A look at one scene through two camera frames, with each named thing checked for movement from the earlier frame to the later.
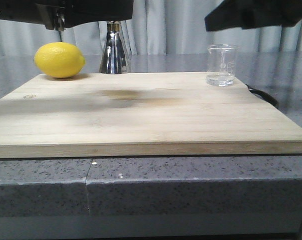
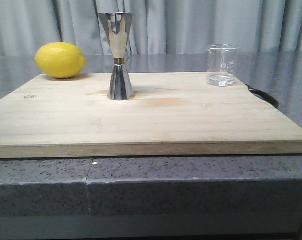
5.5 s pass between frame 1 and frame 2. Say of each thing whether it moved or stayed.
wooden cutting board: stayed
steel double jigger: moved
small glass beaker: stayed
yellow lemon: stayed
